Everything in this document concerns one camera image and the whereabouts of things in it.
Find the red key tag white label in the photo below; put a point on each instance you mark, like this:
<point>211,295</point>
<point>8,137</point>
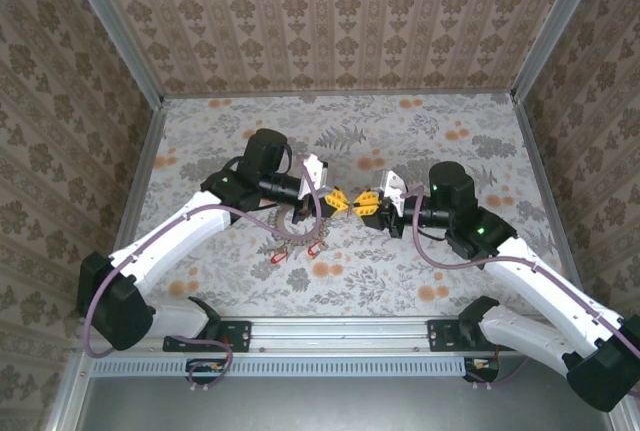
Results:
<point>313,249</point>

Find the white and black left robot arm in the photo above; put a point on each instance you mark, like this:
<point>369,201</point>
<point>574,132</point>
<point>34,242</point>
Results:
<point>165,243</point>

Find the floral patterned table cover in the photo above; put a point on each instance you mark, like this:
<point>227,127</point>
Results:
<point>325,121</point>

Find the aluminium table side bar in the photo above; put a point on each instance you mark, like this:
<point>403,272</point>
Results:
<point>145,176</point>
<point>537,176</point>

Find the aluminium table end bar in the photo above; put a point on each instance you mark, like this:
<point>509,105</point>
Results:
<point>340,94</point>

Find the grey metal sheet panel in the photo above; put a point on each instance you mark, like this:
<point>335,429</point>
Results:
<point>350,406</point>

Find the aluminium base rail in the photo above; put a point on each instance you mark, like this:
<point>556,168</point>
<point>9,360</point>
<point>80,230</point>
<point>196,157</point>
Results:
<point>340,333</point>

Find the aluminium frame post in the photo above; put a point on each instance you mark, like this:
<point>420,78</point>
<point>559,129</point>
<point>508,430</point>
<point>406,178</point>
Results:
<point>112,31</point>
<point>560,26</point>

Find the aluminium frame bar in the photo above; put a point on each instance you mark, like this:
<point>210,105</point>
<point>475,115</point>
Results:
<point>625,423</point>
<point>67,401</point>

